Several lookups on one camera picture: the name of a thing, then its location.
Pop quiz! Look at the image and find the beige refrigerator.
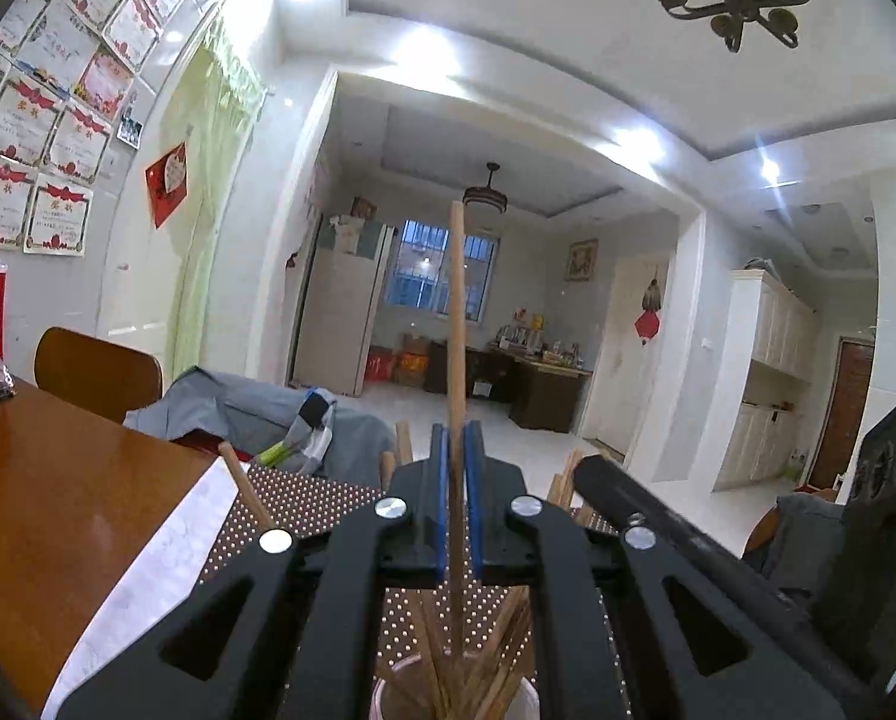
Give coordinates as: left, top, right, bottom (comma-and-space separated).
292, 215, 395, 397

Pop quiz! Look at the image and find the barred window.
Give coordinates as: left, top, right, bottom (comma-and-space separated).
386, 220, 498, 322

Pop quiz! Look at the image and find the dark wooden desk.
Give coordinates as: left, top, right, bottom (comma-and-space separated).
466, 346, 591, 434

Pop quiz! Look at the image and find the brown wooden chair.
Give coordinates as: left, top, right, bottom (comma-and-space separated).
33, 327, 163, 424

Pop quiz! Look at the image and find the green curtain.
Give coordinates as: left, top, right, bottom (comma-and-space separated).
163, 7, 266, 377

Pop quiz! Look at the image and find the pink cylindrical cup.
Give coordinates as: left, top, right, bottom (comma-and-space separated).
368, 650, 541, 720

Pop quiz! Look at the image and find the brown polka dot mat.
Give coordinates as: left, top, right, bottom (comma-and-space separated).
196, 463, 630, 720

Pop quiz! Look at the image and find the grey jacket on chair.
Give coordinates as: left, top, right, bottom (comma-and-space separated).
123, 366, 396, 488

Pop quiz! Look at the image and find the wooden chopstick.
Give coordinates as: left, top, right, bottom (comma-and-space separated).
448, 202, 466, 665
217, 442, 274, 532
396, 421, 414, 466
547, 449, 585, 511

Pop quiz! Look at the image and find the white wall cabinet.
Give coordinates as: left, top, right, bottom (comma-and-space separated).
715, 268, 817, 491

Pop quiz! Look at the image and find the red diamond wall decoration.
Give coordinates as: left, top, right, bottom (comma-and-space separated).
146, 143, 188, 227

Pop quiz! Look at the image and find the black ceiling lamp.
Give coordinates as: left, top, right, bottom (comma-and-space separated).
462, 161, 508, 215

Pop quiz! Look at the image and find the dark jacket on chair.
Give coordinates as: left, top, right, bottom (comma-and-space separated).
742, 493, 845, 606

